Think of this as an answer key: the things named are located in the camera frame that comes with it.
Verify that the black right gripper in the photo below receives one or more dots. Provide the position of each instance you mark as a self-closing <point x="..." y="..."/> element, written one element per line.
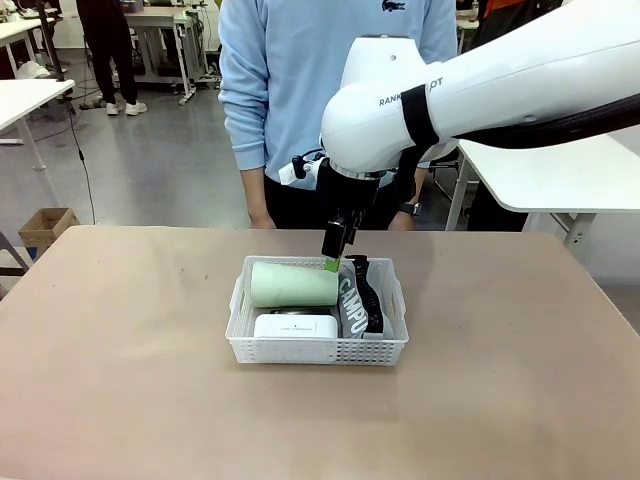
<point x="347" y="192"/>

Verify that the grey CAMPUS pencil case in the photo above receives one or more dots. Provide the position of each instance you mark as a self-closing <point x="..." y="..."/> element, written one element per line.
<point x="357" y="305"/>

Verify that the pale green cup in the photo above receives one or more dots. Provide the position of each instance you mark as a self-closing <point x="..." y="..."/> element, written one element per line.
<point x="290" y="285"/>

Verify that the white power strip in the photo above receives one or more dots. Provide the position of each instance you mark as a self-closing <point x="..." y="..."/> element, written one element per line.
<point x="295" y="327"/>

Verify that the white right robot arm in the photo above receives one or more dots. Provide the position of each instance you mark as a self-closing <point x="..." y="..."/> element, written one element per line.
<point x="500" y="85"/>

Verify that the person's left forearm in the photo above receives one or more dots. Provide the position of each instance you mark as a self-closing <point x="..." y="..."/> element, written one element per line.
<point x="417" y="185"/>

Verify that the person's right forearm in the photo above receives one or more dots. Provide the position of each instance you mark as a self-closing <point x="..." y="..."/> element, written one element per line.
<point x="254" y="187"/>

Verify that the white perforated plastic basket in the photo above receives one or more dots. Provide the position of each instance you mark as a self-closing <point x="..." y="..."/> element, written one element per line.
<point x="320" y="350"/>

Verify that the person's left hand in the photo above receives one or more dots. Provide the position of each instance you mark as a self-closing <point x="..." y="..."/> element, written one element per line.
<point x="401" y="222"/>

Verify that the person's right hand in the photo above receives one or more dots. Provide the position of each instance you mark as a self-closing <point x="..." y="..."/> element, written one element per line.
<point x="261" y="217"/>

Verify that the black wristwatch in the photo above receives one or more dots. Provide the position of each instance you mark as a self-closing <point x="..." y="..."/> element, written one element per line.
<point x="411" y="208"/>

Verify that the person in light blue sweater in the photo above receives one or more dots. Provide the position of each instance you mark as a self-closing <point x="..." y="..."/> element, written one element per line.
<point x="285" y="85"/>

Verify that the large white side table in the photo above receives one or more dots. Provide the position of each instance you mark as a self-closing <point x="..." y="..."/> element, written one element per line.
<point x="550" y="175"/>

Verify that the bystander in orange trousers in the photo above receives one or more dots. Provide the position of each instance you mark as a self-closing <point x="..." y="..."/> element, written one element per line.
<point x="500" y="15"/>

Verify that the grey background workbench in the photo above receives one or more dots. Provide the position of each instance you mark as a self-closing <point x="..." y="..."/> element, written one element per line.
<point x="160" y="30"/>

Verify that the bystander in black clothes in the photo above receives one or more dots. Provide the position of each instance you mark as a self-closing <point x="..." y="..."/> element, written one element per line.
<point x="112" y="55"/>

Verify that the open cardboard box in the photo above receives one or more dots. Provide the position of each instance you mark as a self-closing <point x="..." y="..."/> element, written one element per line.
<point x="47" y="227"/>

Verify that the black vertical pole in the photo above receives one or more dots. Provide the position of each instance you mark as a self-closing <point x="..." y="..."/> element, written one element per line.
<point x="52" y="40"/>

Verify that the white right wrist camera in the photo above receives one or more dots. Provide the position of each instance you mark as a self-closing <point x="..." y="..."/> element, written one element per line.
<point x="295" y="172"/>

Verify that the dark metal stand frame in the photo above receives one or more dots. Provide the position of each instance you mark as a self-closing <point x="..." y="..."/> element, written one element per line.
<point x="12" y="255"/>

